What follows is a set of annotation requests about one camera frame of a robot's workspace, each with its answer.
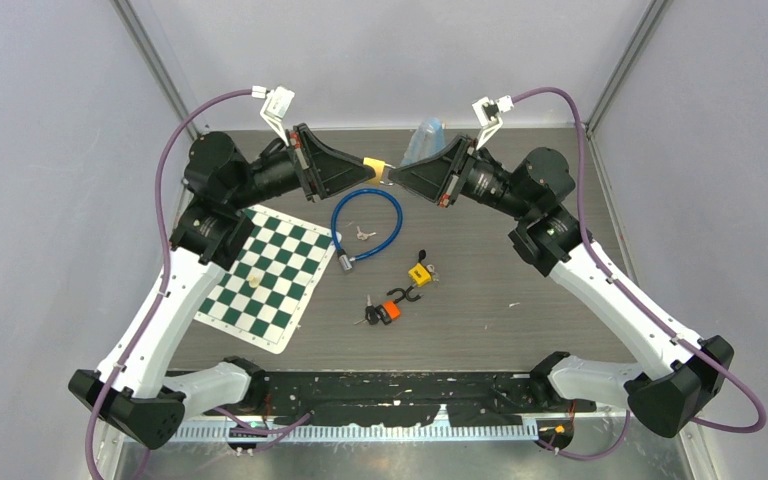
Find orange black padlock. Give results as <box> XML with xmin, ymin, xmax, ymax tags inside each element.
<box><xmin>378</xmin><ymin>288</ymin><xmax>410</xmax><ymax>325</ymax></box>

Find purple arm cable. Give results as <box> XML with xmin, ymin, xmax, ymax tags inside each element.
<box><xmin>509</xmin><ymin>86</ymin><xmax>768</xmax><ymax>434</ymax></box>
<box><xmin>85</xmin><ymin>89</ymin><xmax>256</xmax><ymax>480</ymax></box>

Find aluminium corner post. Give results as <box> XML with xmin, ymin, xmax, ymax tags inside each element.
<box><xmin>110</xmin><ymin>0</ymin><xmax>199</xmax><ymax>122</ymax></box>
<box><xmin>586</xmin><ymin>0</ymin><xmax>673</xmax><ymax>138</ymax></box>

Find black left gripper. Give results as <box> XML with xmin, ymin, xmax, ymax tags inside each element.
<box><xmin>234</xmin><ymin>125</ymin><xmax>380</xmax><ymax>211</ymax></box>

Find slotted cable duct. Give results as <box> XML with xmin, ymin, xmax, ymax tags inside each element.
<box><xmin>170</xmin><ymin>419</ymin><xmax>539</xmax><ymax>443</ymax></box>

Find small silver keys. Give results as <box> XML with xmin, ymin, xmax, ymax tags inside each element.
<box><xmin>356</xmin><ymin>227</ymin><xmax>376</xmax><ymax>241</ymax></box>

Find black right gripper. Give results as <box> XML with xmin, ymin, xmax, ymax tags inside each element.
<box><xmin>385</xmin><ymin>135</ymin><xmax>532</xmax><ymax>223</ymax></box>

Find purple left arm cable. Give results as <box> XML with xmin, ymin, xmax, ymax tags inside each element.
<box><xmin>85</xmin><ymin>89</ymin><xmax>256</xmax><ymax>480</ymax></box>

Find blue translucent metronome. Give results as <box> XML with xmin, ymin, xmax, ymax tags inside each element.
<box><xmin>400</xmin><ymin>117</ymin><xmax>446</xmax><ymax>166</ymax></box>

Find yellow padlock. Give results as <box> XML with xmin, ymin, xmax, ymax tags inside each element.
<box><xmin>402</xmin><ymin>249</ymin><xmax>439</xmax><ymax>302</ymax></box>

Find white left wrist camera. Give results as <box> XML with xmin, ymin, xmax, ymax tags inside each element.
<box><xmin>251</xmin><ymin>85</ymin><xmax>295</xmax><ymax>146</ymax></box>

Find aluminium corner post left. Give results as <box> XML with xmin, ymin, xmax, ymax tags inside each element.
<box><xmin>110</xmin><ymin>0</ymin><xmax>199</xmax><ymax>122</ymax></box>

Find green white chessboard mat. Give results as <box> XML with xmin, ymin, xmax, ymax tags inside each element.
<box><xmin>195</xmin><ymin>206</ymin><xmax>335</xmax><ymax>354</ymax></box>

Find black headed key bunch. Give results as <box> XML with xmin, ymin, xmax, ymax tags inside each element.
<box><xmin>355</xmin><ymin>295</ymin><xmax>382</xmax><ymax>325</ymax></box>

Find aluminium corner post right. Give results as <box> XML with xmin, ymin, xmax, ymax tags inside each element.
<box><xmin>586</xmin><ymin>0</ymin><xmax>673</xmax><ymax>138</ymax></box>

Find brass padlock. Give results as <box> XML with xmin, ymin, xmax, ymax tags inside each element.
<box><xmin>363</xmin><ymin>157</ymin><xmax>392</xmax><ymax>185</ymax></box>

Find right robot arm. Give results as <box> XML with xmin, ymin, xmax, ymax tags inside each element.
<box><xmin>389</xmin><ymin>135</ymin><xmax>734</xmax><ymax>438</ymax></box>

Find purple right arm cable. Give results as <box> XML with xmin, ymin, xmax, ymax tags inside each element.
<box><xmin>509</xmin><ymin>86</ymin><xmax>768</xmax><ymax>434</ymax></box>

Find blue cable lock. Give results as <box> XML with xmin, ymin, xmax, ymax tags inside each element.
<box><xmin>329</xmin><ymin>188</ymin><xmax>404</xmax><ymax>273</ymax></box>

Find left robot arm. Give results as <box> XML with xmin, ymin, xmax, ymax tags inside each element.
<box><xmin>68</xmin><ymin>124</ymin><xmax>377</xmax><ymax>450</ymax></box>

